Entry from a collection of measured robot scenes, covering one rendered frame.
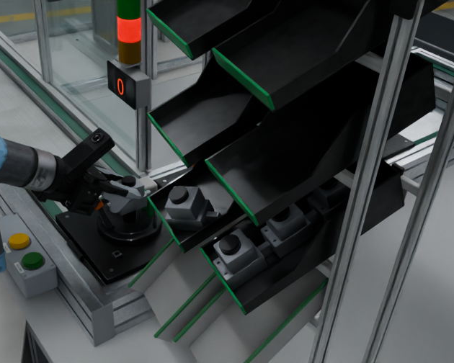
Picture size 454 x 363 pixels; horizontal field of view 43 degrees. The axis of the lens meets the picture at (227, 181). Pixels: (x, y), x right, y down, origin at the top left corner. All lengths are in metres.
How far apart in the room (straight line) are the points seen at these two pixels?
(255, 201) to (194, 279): 0.34
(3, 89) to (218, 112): 1.23
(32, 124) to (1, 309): 0.66
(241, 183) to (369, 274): 0.71
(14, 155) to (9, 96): 0.93
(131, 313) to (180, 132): 0.47
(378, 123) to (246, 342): 0.45
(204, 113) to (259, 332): 0.36
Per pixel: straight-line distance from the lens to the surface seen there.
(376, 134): 0.69
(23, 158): 1.05
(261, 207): 0.73
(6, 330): 1.27
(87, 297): 1.16
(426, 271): 1.48
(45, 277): 1.24
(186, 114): 0.89
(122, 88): 1.34
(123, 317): 1.20
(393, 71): 0.66
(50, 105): 1.82
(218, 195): 0.95
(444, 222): 1.66
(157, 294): 1.09
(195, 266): 1.05
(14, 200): 1.42
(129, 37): 1.28
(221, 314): 1.01
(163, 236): 1.26
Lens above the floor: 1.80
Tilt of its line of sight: 35 degrees down
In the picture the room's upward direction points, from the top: 5 degrees clockwise
